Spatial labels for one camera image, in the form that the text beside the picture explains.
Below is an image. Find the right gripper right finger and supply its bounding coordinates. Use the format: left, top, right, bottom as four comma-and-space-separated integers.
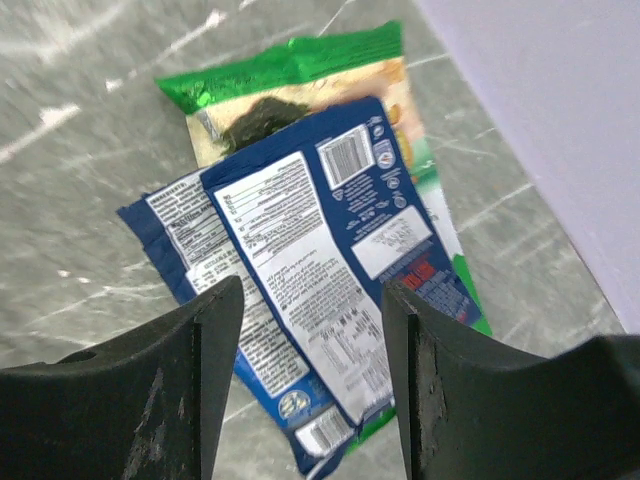
382, 281, 639, 479

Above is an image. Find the green Chuba chips bag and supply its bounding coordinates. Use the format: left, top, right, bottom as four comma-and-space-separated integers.
153, 19, 494, 446

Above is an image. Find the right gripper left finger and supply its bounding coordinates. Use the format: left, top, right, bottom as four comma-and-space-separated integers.
1, 276, 244, 479

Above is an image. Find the blue Kettle chips bag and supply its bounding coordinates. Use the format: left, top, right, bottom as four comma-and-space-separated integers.
201, 97, 481, 426

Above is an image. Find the dark blue snack bag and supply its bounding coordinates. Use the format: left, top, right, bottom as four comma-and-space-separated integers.
117, 172, 354, 479

